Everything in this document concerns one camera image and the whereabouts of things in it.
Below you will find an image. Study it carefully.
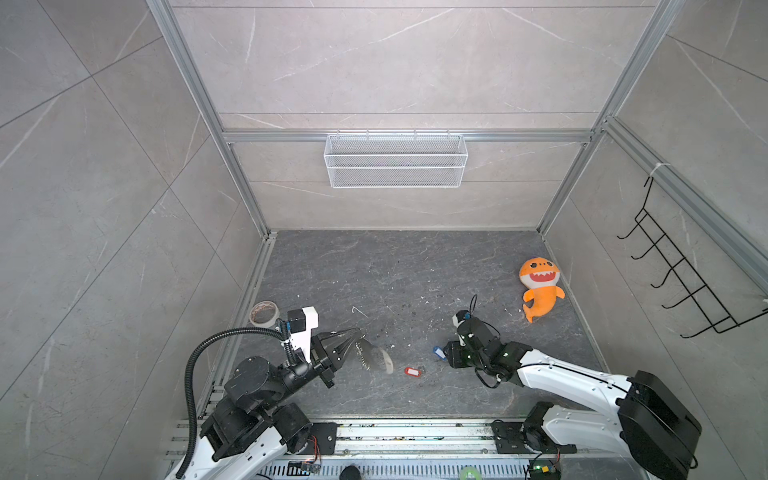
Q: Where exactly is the blue key tag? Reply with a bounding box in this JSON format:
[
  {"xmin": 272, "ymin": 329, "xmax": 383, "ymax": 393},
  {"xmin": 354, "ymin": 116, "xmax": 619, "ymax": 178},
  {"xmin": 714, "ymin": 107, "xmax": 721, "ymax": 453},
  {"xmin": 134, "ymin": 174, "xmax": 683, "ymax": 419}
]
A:
[{"xmin": 433, "ymin": 346, "xmax": 447, "ymax": 361}]

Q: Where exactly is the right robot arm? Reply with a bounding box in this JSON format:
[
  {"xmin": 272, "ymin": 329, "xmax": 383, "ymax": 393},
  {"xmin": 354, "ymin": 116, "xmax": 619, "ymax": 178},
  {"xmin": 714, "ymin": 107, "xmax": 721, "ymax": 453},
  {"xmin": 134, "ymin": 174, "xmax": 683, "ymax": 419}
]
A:
[{"xmin": 442, "ymin": 310, "xmax": 702, "ymax": 479}]

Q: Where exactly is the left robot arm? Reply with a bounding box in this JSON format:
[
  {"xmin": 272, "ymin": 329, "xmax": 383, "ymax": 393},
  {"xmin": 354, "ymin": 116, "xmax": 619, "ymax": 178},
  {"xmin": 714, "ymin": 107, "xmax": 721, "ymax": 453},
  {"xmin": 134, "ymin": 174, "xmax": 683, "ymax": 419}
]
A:
[{"xmin": 167, "ymin": 322, "xmax": 364, "ymax": 479}]

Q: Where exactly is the masking tape roll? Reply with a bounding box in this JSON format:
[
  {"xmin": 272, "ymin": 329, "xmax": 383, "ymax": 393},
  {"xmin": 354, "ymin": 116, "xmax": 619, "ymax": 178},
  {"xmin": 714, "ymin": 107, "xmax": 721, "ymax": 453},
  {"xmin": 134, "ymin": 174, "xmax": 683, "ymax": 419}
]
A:
[{"xmin": 249, "ymin": 301, "xmax": 280, "ymax": 328}]

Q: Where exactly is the orange shark plush toy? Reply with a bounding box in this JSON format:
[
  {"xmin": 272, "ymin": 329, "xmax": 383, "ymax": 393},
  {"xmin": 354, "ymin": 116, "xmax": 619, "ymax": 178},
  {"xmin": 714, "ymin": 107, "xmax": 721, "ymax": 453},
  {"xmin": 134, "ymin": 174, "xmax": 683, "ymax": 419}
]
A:
[{"xmin": 519, "ymin": 257, "xmax": 566, "ymax": 323}]

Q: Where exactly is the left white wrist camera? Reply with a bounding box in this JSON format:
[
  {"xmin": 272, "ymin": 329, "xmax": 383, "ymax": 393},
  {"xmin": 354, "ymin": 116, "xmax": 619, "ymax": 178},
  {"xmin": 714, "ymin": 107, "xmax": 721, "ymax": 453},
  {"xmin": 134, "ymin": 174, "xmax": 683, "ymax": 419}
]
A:
[{"xmin": 286, "ymin": 306, "xmax": 319, "ymax": 363}]

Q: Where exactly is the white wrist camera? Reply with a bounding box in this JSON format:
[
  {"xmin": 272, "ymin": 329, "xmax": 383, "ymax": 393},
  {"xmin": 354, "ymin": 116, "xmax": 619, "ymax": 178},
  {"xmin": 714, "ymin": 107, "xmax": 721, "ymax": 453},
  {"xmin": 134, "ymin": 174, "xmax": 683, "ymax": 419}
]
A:
[
  {"xmin": 452, "ymin": 310, "xmax": 474, "ymax": 329},
  {"xmin": 286, "ymin": 306, "xmax": 319, "ymax": 363}
]

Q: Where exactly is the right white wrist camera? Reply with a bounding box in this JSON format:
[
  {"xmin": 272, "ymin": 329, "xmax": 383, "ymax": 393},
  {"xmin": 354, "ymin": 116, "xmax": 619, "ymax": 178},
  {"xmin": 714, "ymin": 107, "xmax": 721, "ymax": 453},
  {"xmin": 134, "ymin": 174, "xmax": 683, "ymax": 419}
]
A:
[{"xmin": 452, "ymin": 310, "xmax": 474, "ymax": 329}]

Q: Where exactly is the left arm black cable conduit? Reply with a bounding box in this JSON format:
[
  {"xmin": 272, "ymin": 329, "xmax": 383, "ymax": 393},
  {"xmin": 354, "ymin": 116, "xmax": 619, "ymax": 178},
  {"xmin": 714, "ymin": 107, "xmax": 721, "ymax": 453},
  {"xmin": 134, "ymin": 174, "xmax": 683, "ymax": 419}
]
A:
[{"xmin": 175, "ymin": 326, "xmax": 295, "ymax": 480}]

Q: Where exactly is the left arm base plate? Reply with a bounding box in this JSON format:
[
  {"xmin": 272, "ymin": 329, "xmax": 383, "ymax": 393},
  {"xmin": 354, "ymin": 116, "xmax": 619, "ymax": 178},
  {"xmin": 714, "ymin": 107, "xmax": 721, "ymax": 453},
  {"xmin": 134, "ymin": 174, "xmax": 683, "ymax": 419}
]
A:
[{"xmin": 287, "ymin": 422, "xmax": 339, "ymax": 457}]

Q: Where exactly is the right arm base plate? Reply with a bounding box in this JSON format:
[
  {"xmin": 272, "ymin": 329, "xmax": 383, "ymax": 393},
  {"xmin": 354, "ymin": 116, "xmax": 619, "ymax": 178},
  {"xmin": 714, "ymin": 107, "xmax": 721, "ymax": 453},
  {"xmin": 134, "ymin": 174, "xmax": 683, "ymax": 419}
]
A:
[{"xmin": 490, "ymin": 420, "xmax": 578, "ymax": 454}]

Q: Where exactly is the aluminium mounting rail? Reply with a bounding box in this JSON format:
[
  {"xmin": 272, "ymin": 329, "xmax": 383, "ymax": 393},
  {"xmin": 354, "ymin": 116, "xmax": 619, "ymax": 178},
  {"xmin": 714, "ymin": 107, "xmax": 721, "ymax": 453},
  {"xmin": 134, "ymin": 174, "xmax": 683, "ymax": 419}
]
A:
[{"xmin": 161, "ymin": 416, "xmax": 655, "ymax": 480}]

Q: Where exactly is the white wire mesh basket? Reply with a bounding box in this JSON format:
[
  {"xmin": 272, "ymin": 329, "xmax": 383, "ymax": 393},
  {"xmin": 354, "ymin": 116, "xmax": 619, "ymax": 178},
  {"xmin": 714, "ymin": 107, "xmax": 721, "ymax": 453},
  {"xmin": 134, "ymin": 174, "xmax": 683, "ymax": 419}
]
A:
[{"xmin": 323, "ymin": 133, "xmax": 469, "ymax": 189}]

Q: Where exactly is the black wire hook rack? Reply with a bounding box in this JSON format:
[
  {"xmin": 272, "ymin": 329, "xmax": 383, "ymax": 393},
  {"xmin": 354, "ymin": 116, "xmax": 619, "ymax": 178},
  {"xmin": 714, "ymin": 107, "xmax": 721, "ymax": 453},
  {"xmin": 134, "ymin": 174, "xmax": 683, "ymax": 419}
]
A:
[{"xmin": 617, "ymin": 176, "xmax": 767, "ymax": 340}]

